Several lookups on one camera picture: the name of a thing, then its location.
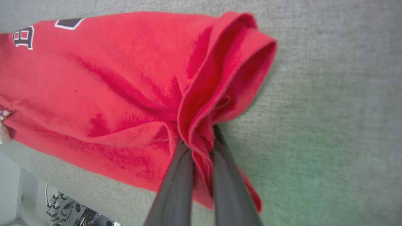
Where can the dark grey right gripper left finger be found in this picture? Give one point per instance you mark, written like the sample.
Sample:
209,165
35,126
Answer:
174,194

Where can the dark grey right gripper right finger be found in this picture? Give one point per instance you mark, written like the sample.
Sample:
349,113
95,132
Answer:
232,194

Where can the white and grey left gripper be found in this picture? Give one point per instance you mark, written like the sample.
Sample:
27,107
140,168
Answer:
3,131

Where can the red garment with letter print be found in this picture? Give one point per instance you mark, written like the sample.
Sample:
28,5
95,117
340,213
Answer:
119,94

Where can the grey robot base mechanism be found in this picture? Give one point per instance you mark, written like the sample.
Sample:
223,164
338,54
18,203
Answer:
75,210

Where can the grey fabric sofa seat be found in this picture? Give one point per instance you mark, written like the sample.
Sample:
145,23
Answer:
323,103

